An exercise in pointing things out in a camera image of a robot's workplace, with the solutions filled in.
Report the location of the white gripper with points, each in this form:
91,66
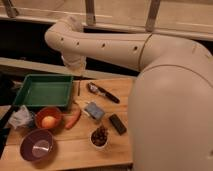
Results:
75,63

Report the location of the silver fork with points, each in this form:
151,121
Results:
79,85

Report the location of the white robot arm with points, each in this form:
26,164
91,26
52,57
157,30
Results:
170,107

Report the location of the green plastic tray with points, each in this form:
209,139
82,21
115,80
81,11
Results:
41,90

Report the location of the blue sponge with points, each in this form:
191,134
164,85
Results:
94,111

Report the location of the orange carrot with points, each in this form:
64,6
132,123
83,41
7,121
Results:
73,119

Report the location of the orange bowl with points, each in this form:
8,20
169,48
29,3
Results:
48,111

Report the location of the yellow orange fruit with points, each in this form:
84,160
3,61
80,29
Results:
48,122

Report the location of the wooden table board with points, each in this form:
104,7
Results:
73,149

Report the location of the crumpled plastic bag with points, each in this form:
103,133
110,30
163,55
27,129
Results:
22,118

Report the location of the black rectangular block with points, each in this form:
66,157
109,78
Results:
117,123

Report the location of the white cup with snacks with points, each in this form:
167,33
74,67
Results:
99,137

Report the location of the purple bowl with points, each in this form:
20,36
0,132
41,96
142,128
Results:
36,145

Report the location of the black handled spoon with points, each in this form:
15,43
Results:
95,89

